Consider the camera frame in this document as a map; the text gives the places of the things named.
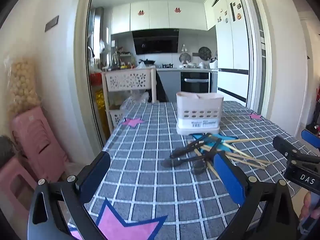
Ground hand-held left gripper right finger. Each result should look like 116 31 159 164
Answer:
212 151 300 240

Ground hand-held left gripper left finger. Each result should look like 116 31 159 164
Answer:
27 151 111 240

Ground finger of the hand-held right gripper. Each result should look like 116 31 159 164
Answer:
301 129 320 152
272 136 320 164

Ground bamboo chopstick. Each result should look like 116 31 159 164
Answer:
225 155 267 168
193 149 223 182
190 137 266 147
200 145 274 164

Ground black plastic utensil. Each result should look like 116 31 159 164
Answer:
186 133 213 148

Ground black long-handled spoon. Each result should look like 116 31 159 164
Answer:
169 140 204 159

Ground white plastic utensil holder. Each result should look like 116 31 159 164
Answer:
176 91 224 135

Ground person's right hand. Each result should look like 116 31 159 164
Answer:
299 192 317 221

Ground grey checked star tablecloth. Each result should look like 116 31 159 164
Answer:
61 101 303 240

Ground pink plastic stool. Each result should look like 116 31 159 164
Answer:
11 106 69 183
0 155 38 220

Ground yellow bag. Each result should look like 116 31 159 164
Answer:
94 87 105 117

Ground clear plastic bag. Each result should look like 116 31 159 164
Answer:
120 91 150 110

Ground red basket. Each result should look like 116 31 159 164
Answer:
90 72 103 87

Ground white storage cart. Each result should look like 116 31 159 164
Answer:
101 66 157 133

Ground black oven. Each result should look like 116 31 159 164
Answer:
180 71 210 93

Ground bag of white balls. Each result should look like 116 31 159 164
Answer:
4 56 42 117

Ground round black pan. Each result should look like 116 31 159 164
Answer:
199 46 212 61

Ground black range hood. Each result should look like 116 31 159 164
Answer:
132 29 179 55

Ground white upper cabinets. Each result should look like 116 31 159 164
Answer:
111 0 208 35

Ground grey wall switch plate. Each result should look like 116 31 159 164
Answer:
44 15 60 33

